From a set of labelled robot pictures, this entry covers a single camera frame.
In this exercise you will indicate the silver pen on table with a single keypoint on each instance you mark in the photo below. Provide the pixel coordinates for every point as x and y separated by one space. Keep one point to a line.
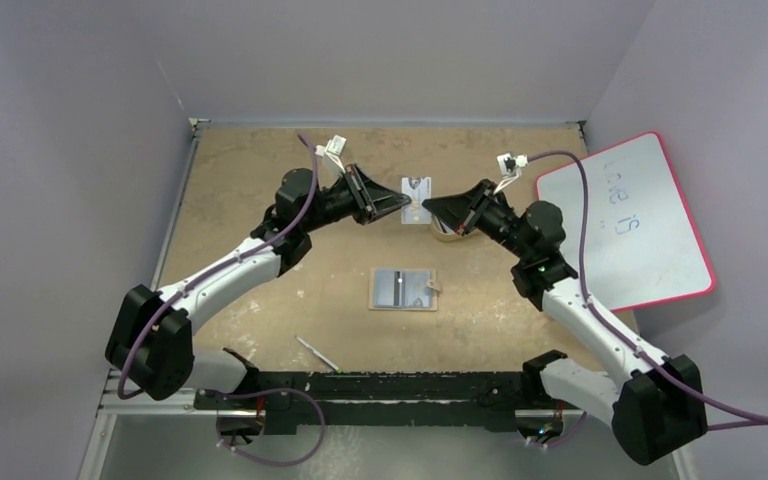
329 363

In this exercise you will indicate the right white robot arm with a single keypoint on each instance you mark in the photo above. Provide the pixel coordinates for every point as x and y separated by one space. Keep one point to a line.
554 287

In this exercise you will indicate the aluminium frame rail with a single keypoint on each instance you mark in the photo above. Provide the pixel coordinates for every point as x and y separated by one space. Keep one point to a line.
559 379

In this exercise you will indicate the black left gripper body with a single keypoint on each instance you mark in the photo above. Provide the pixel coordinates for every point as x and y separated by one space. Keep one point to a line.
339 203

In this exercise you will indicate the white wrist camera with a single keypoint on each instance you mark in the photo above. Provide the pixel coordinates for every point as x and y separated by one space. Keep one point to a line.
511 167
330 155

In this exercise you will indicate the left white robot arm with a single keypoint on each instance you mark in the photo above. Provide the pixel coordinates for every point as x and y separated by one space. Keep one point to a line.
151 343

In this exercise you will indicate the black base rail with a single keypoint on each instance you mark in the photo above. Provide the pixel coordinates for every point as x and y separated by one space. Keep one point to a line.
495 401

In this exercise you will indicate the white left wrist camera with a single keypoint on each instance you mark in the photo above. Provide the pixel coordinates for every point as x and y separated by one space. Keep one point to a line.
330 155

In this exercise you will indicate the pink framed whiteboard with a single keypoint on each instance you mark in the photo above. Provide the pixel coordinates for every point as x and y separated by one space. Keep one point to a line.
628 225

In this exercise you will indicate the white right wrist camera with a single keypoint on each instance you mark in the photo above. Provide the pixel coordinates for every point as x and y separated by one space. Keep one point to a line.
511 167

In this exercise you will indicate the beige oval card tray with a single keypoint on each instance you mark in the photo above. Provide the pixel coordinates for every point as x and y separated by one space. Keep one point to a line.
441 232

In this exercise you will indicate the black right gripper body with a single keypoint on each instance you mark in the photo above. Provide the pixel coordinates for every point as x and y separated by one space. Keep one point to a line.
472 211

